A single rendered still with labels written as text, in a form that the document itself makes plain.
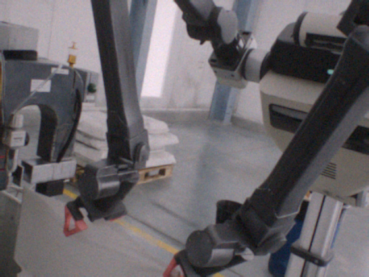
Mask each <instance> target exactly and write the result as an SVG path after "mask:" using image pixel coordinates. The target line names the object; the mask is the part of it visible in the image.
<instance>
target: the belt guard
mask: <svg viewBox="0 0 369 277"><path fill-rule="evenodd" d="M39 33H40V30H38V29H36V28H31V27H28V26H23V25H19V24H14V23H11V22H8V23H5V22H1V21H0V50H16V49H29V50H37V46H38V38H39Z"/></svg>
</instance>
